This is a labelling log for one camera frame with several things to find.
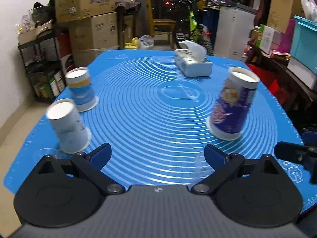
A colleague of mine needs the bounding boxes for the tall purple paper cup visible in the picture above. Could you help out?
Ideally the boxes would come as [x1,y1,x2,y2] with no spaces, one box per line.
[206,67,260,141]

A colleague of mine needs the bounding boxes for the white blue paper cup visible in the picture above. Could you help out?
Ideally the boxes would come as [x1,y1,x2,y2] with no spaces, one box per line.
[46,99,91,154]

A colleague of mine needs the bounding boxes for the blue yellow paper cup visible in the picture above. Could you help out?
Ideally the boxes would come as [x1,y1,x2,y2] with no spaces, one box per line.
[66,67,99,112]

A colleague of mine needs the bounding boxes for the dark wooden side table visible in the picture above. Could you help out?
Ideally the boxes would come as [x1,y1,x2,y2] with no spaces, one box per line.
[246,45,316,133]

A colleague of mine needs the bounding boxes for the blue silicone baking mat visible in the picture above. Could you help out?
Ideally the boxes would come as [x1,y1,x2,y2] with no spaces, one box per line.
[3,49,317,213]

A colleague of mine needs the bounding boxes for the teal plastic storage bin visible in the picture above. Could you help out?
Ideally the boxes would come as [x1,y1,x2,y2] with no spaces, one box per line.
[290,16,317,75]

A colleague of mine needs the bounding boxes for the white tissue box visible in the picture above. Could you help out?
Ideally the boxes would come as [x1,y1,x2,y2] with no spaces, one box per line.
[174,40,212,77]

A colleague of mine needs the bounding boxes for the green white carton box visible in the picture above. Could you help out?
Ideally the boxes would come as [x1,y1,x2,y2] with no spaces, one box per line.
[255,24,283,55]

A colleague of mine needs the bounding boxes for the black metal shelf rack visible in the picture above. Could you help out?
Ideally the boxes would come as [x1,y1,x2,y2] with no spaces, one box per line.
[18,22,75,103]

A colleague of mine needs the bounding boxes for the lower cardboard box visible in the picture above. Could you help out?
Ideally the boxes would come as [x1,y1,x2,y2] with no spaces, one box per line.
[68,12,119,67]

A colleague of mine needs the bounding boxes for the white chest freezer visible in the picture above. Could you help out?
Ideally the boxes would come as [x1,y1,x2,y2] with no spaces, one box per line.
[214,4,256,60]

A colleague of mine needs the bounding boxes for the black green bicycle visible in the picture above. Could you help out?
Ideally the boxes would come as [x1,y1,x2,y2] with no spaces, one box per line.
[166,0,214,56]

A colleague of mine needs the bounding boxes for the yellow wooden chair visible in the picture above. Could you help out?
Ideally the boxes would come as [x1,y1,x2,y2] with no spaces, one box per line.
[146,0,176,50]

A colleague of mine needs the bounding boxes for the tall brown cardboard box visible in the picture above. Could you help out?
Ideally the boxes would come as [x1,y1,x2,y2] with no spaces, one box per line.
[266,0,305,33]

